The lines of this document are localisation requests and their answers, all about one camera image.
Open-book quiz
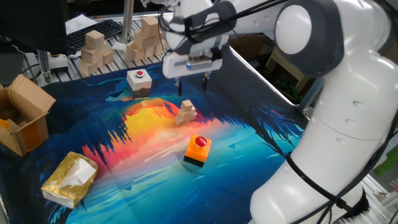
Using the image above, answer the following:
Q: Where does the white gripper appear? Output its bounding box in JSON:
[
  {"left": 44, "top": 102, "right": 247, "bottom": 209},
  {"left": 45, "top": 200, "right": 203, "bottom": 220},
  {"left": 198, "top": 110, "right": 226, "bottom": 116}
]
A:
[{"left": 162, "top": 49, "right": 223, "bottom": 96}]

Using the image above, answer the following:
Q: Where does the white box with red button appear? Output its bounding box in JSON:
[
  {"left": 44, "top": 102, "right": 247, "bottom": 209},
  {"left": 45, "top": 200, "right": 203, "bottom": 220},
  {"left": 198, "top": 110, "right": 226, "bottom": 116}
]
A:
[{"left": 126, "top": 68, "right": 153, "bottom": 100}]

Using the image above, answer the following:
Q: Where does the orange box with red button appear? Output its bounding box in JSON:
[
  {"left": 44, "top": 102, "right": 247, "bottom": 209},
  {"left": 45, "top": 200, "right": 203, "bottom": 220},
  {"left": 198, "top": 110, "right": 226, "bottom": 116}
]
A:
[{"left": 182, "top": 133, "right": 213, "bottom": 168}]

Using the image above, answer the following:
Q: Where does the tan wooden crate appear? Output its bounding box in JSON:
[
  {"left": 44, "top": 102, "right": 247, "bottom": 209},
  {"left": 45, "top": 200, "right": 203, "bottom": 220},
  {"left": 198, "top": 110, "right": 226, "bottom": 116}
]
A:
[{"left": 266, "top": 46, "right": 315, "bottom": 93}]

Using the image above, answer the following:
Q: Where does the black computer keyboard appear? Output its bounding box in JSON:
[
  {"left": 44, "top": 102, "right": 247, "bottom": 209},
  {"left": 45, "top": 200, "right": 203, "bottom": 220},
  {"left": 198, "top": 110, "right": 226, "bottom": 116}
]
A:
[{"left": 65, "top": 19, "right": 124, "bottom": 55}]

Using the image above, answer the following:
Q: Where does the colourful forest print cloth mat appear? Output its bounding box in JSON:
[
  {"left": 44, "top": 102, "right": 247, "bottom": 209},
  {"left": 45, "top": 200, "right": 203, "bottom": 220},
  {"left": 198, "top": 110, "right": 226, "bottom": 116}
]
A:
[{"left": 0, "top": 45, "right": 308, "bottom": 224}]

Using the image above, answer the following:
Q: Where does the white paper sheet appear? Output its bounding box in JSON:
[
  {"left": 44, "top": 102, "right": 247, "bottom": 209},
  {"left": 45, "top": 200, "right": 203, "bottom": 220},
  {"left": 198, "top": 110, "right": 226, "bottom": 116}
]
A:
[{"left": 64, "top": 14, "right": 99, "bottom": 35}]

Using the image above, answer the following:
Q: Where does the white device with brown knob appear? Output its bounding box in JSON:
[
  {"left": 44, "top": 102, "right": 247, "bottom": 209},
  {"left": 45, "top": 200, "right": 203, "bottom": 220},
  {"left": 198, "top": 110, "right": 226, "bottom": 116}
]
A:
[{"left": 48, "top": 53, "right": 70, "bottom": 74}]

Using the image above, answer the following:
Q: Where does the gold tissue pack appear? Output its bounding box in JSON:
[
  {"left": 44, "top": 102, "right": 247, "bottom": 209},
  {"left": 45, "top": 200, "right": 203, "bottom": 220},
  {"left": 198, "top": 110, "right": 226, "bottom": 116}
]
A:
[{"left": 40, "top": 151, "right": 100, "bottom": 210}]

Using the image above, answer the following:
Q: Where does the open brown cardboard box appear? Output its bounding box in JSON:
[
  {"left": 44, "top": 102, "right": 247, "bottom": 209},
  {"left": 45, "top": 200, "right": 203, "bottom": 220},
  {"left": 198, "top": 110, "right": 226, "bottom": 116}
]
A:
[{"left": 0, "top": 73, "right": 57, "bottom": 157}]

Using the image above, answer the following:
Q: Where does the black computer monitor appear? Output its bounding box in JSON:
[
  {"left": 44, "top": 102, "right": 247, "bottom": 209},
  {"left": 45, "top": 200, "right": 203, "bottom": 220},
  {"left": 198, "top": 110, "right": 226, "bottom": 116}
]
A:
[{"left": 0, "top": 0, "right": 68, "bottom": 56}]

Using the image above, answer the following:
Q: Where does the dark grey stand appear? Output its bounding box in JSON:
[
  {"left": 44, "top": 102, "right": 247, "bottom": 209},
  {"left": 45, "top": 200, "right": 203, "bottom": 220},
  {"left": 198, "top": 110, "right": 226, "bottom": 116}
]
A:
[{"left": 0, "top": 51, "right": 26, "bottom": 86}]

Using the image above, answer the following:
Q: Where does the black fluffy duster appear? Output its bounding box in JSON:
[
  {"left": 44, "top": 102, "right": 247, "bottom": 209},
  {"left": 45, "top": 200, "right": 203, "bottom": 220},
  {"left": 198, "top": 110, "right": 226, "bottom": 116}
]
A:
[{"left": 341, "top": 189, "right": 371, "bottom": 218}]

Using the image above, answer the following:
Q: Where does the green plastic object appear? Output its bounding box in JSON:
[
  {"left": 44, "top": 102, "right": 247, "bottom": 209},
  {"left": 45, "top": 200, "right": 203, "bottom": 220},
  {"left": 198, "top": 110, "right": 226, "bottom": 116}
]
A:
[{"left": 374, "top": 146, "right": 398, "bottom": 177}]

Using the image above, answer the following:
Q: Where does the silver camera box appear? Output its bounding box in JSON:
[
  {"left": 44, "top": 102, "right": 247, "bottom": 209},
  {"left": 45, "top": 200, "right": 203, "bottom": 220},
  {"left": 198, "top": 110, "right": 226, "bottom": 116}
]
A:
[{"left": 185, "top": 57, "right": 214, "bottom": 71}]

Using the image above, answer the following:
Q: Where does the short aluminium post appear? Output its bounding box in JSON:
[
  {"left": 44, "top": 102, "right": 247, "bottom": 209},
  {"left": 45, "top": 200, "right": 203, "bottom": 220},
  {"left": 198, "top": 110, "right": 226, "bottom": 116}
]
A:
[{"left": 37, "top": 49, "right": 52, "bottom": 84}]

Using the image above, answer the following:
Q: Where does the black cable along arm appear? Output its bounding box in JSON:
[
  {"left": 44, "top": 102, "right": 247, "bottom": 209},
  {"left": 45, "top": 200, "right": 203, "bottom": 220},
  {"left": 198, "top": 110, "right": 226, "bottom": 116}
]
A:
[{"left": 157, "top": 0, "right": 398, "bottom": 224}]

